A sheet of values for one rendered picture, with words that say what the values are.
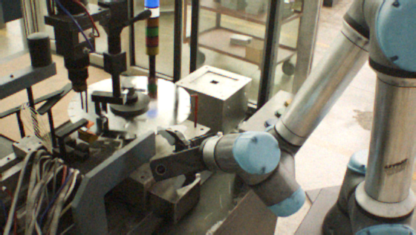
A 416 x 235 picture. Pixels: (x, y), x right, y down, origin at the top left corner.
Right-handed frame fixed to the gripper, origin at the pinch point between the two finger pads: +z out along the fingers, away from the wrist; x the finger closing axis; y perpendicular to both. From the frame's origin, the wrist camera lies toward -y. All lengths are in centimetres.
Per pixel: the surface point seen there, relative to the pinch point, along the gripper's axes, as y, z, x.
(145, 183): -6.0, 0.9, -4.3
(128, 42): 27, 59, 40
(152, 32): 19.4, 24.0, 34.9
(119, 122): -6.0, 6.0, 11.1
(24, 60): -6, 101, 48
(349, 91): 238, 126, -18
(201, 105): 26.4, 18.7, 9.0
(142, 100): 3.1, 9.3, 14.8
